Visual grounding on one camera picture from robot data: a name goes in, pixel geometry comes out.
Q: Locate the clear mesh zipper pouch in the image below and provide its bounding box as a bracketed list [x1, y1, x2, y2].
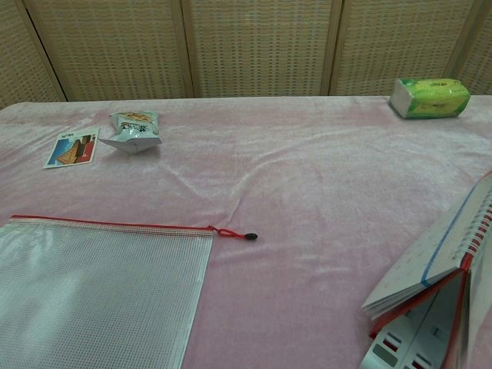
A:
[0, 214, 259, 369]

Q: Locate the spiral desk calendar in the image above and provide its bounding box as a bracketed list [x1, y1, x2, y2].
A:
[361, 177, 492, 369]

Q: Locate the white snack packet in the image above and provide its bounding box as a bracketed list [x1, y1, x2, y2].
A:
[98, 109, 163, 155]

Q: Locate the green tissue pack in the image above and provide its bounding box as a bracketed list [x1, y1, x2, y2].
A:
[388, 77, 471, 120]

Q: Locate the woven wooden folding screen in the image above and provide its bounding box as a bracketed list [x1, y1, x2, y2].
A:
[0, 0, 492, 111]

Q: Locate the pink plush tablecloth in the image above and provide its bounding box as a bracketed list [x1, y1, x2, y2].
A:
[0, 94, 492, 369]

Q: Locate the illustrated picture card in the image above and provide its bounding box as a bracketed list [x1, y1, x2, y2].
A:
[42, 127, 100, 170]

